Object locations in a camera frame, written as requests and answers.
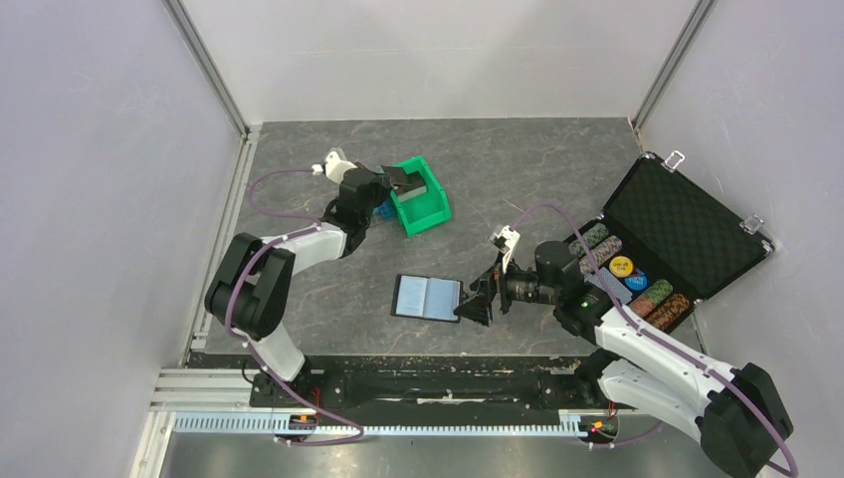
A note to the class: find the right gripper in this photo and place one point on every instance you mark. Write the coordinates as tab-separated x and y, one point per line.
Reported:
479	307

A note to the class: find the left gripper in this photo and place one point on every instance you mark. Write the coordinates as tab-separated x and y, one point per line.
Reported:
384	185

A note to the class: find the black VIP credit card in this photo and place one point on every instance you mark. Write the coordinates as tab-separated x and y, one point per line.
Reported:
396	176

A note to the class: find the black leather card holder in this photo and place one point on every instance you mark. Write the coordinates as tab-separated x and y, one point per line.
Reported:
426	298

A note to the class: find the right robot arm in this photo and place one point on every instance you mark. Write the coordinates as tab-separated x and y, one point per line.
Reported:
735	414

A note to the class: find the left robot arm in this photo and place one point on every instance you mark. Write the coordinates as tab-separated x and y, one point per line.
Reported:
249	291

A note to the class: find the blue playing card deck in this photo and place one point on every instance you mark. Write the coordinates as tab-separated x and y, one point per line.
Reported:
607	282

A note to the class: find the blue grid tray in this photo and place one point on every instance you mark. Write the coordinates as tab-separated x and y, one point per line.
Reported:
386	210

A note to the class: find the black box in bin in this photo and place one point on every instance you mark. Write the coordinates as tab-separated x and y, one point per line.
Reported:
416	187

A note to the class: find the green plastic bin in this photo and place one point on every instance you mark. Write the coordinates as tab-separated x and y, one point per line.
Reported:
428	210

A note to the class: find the upper poker chip row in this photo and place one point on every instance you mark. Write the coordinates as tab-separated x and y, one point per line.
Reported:
591	238

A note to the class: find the yellow dealer button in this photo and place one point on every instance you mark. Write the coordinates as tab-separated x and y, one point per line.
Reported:
621	266

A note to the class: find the blue dealer button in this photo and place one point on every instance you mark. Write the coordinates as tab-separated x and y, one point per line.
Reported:
637	281

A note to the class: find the black poker chip case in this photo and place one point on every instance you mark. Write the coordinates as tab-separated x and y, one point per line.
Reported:
673	229

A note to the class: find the brown poker chip row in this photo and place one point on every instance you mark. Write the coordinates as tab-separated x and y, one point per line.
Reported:
660	306

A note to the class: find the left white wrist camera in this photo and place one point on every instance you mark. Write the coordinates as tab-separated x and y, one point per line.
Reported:
334	166

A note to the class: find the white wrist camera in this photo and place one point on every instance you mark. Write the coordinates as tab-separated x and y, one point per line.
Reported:
334	166
506	240

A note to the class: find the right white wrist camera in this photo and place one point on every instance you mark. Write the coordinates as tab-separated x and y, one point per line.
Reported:
506	240

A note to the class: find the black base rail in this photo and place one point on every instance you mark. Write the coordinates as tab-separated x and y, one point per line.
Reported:
449	390

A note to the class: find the white comb cable strip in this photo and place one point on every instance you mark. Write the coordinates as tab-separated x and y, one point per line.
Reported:
284	424

